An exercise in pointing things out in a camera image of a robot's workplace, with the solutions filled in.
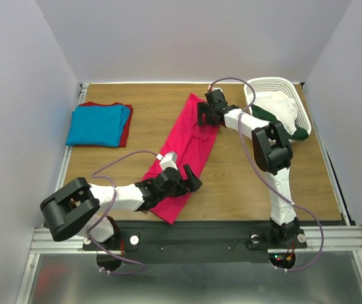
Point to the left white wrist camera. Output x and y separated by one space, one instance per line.
167 161

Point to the white t-shirt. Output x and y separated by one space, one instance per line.
282 107

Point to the pink t-shirt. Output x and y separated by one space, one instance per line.
193 144

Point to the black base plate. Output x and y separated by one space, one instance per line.
152 242

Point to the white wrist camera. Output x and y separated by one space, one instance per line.
167 161
212 88

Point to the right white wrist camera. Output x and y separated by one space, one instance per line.
212 88

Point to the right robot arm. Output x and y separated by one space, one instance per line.
272 158

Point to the blue folded t-shirt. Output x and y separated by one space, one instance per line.
95 125

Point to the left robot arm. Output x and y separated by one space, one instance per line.
71 210

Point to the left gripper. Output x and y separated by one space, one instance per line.
192 183

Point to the dark red folded t-shirt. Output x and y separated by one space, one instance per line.
127 118

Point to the dark green t-shirt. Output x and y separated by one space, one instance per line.
295 132

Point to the white plastic basket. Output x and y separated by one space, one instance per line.
256 88

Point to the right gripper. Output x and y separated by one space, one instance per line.
205 113

